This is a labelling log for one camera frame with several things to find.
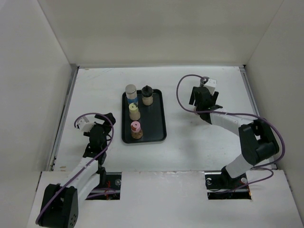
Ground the yellow cap spice bottle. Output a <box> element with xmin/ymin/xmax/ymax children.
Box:
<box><xmin>129</xmin><ymin>103</ymin><xmax>141</xmax><ymax>121</ymax></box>

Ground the pink cap spice bottle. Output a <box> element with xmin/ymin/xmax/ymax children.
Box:
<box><xmin>131</xmin><ymin>121</ymin><xmax>143</xmax><ymax>139</ymax></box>

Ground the tall blue label bottle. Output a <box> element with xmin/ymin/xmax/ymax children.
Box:
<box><xmin>125</xmin><ymin>84</ymin><xmax>138</xmax><ymax>105</ymax></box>

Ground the black knob cap bottle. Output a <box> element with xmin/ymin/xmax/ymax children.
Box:
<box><xmin>142</xmin><ymin>85</ymin><xmax>153</xmax><ymax>106</ymax></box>

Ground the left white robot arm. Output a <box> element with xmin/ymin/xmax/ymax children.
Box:
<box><xmin>35</xmin><ymin>113</ymin><xmax>116</xmax><ymax>228</ymax></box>

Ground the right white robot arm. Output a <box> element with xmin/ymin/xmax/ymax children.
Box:
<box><xmin>189</xmin><ymin>86</ymin><xmax>279</xmax><ymax>188</ymax></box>

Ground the black rectangular plastic tray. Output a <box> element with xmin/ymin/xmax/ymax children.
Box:
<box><xmin>122</xmin><ymin>89</ymin><xmax>167</xmax><ymax>144</ymax></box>

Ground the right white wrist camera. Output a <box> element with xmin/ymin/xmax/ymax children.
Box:
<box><xmin>203</xmin><ymin>77</ymin><xmax>217</xmax><ymax>95</ymax></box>

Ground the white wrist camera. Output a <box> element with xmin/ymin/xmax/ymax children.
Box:
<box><xmin>203</xmin><ymin>77</ymin><xmax>217</xmax><ymax>95</ymax></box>
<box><xmin>75</xmin><ymin>116</ymin><xmax>95</xmax><ymax>132</ymax></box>

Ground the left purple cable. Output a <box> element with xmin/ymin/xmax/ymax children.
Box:
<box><xmin>35</xmin><ymin>113</ymin><xmax>118</xmax><ymax>225</ymax></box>

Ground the purple cable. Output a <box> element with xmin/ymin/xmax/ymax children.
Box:
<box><xmin>176</xmin><ymin>74</ymin><xmax>285</xmax><ymax>194</ymax></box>
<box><xmin>35</xmin><ymin>113</ymin><xmax>118</xmax><ymax>225</ymax></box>

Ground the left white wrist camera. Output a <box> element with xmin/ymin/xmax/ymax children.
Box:
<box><xmin>75</xmin><ymin>116</ymin><xmax>95</xmax><ymax>132</ymax></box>

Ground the right aluminium table rail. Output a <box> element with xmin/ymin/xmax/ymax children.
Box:
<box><xmin>239</xmin><ymin>65</ymin><xmax>278</xmax><ymax>170</ymax></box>

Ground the aluminium table rail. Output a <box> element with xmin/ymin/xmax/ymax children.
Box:
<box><xmin>46</xmin><ymin>64</ymin><xmax>79</xmax><ymax>171</ymax></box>
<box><xmin>239</xmin><ymin>65</ymin><xmax>278</xmax><ymax>170</ymax></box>

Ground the left aluminium table rail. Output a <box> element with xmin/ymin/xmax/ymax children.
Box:
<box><xmin>46</xmin><ymin>64</ymin><xmax>79</xmax><ymax>171</ymax></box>

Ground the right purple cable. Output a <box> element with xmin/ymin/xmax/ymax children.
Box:
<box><xmin>176</xmin><ymin>74</ymin><xmax>285</xmax><ymax>194</ymax></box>

